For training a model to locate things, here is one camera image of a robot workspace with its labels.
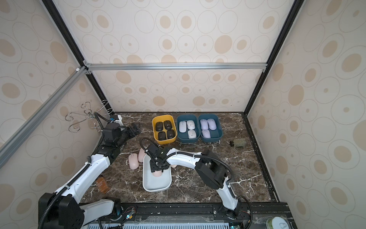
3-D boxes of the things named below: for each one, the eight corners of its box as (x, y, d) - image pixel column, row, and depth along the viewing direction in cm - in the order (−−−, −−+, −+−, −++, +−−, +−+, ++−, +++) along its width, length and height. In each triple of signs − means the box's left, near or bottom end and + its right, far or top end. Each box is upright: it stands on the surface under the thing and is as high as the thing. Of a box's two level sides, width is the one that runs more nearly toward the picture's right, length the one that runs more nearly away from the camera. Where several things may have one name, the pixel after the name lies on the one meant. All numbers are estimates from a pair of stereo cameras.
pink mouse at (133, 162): (130, 170, 90) (129, 169, 88) (129, 156, 96) (128, 154, 94) (139, 168, 91) (138, 166, 89) (137, 154, 98) (136, 152, 95)
